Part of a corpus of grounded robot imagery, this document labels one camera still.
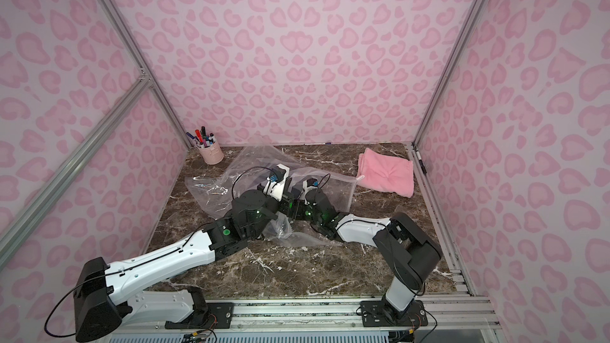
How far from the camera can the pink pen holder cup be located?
1.08 m

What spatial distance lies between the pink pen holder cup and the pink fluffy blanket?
26.3 inches

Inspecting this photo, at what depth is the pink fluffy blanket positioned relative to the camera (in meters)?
1.01
